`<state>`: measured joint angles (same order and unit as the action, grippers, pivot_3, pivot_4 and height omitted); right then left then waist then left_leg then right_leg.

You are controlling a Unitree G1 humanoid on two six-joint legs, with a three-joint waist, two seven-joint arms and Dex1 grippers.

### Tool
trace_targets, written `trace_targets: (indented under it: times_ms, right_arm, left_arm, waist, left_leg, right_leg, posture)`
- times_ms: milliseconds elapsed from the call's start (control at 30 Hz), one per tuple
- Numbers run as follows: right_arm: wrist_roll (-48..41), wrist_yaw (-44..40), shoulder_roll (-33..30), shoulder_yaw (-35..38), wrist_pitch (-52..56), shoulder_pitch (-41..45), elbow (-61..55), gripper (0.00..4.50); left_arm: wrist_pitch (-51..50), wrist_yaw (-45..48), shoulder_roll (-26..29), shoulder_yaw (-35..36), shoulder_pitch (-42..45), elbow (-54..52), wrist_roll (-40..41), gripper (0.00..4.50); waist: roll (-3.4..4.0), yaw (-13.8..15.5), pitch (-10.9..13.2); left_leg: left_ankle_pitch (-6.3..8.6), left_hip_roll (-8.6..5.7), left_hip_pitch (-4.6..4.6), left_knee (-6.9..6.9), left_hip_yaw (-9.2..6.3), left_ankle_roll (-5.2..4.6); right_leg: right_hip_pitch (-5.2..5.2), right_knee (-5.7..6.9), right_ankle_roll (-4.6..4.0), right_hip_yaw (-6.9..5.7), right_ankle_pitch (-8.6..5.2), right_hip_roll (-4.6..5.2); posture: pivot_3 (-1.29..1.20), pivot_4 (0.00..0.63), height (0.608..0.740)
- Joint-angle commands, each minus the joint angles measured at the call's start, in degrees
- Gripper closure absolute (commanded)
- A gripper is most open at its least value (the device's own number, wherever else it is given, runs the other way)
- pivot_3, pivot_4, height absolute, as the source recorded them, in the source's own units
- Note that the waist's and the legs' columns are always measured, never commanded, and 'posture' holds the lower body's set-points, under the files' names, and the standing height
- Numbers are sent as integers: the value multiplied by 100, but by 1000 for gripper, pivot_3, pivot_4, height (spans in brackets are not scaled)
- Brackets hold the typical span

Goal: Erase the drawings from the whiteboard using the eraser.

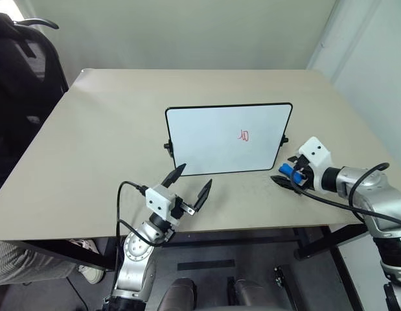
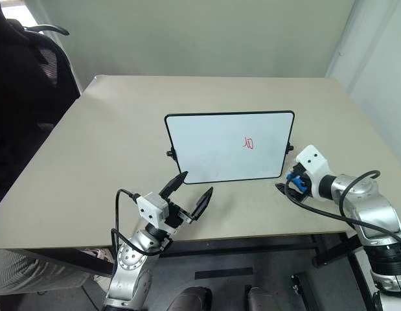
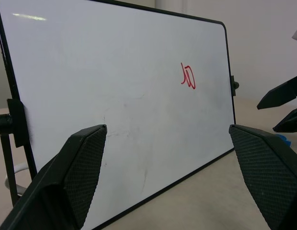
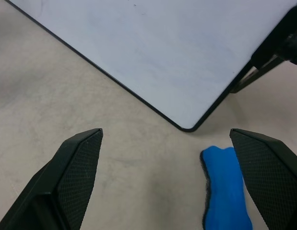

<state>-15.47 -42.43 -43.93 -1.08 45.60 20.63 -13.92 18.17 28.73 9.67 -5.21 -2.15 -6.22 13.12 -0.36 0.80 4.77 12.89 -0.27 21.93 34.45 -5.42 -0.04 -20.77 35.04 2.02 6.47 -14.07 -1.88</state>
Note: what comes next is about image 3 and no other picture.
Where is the white cable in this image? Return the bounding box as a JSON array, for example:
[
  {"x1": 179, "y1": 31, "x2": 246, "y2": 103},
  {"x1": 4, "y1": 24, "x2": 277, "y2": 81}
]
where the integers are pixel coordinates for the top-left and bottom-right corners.
[{"x1": 4, "y1": 162, "x2": 29, "y2": 195}]

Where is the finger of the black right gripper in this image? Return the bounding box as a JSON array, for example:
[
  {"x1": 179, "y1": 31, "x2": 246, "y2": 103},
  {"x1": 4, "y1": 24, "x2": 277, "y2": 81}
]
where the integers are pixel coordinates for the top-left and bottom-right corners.
[
  {"x1": 273, "y1": 106, "x2": 297, "y2": 133},
  {"x1": 256, "y1": 71, "x2": 297, "y2": 111}
]

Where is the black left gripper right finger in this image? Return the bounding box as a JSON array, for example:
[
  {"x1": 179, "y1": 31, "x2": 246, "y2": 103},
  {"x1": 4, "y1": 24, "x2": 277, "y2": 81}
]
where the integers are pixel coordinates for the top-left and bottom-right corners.
[{"x1": 228, "y1": 124, "x2": 297, "y2": 230}]

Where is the white whiteboard with black frame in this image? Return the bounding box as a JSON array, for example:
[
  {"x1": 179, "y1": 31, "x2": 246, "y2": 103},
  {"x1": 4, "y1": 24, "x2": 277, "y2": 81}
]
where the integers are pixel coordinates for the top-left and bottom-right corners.
[{"x1": 0, "y1": 0, "x2": 238, "y2": 230}]

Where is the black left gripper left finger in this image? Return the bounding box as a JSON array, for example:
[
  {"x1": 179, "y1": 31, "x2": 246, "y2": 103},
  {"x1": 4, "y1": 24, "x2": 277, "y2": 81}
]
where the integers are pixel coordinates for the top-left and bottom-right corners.
[{"x1": 0, "y1": 124, "x2": 107, "y2": 230}]

